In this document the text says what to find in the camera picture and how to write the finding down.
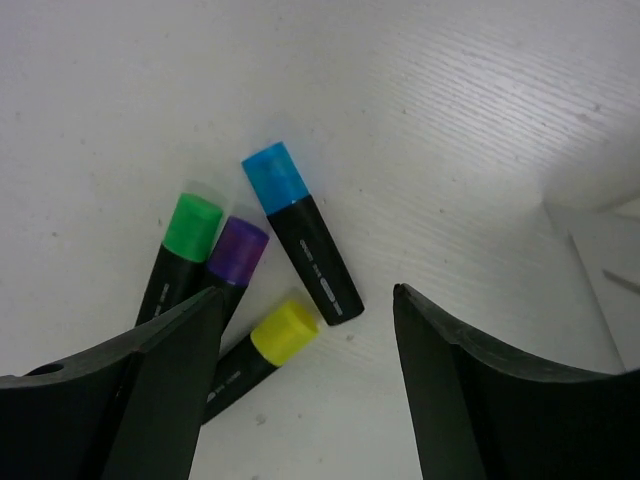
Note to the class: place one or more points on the green cap highlighter marker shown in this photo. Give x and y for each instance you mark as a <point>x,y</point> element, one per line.
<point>179,264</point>

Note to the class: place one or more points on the yellow cap highlighter marker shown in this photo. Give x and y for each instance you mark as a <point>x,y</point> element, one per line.
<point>272,343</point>

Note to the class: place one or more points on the purple cap highlighter marker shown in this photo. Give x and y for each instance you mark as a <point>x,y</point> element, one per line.
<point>233,261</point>

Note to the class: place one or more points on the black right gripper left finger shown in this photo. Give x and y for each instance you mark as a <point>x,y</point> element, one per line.
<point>128,408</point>

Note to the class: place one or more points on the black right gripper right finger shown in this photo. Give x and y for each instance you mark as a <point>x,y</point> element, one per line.
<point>483,409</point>

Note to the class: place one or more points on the blue cap highlighter marker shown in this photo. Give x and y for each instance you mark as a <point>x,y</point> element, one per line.
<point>297,222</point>

